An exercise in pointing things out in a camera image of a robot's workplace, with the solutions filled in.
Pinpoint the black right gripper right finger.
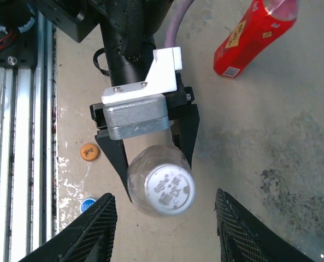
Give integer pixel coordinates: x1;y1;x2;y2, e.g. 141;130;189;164
215;188;317;262

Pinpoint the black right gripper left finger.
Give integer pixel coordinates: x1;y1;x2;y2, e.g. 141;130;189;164
19;192;118;262

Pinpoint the orange bottle cap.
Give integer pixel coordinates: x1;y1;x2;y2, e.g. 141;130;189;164
80;143;102;163

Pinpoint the blue and white bottle cap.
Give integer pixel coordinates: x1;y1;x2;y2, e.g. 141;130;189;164
79;196;99;214

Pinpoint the clear bottle with red label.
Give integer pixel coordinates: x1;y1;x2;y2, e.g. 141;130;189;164
126;144;197;218

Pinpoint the red plastic bottle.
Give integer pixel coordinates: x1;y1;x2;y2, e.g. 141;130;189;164
213;0;301;79

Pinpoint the aluminium front rail frame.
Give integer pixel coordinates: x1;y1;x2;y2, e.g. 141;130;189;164
0;16;58;262

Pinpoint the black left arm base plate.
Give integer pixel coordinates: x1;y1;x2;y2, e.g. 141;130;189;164
0;0;39;68

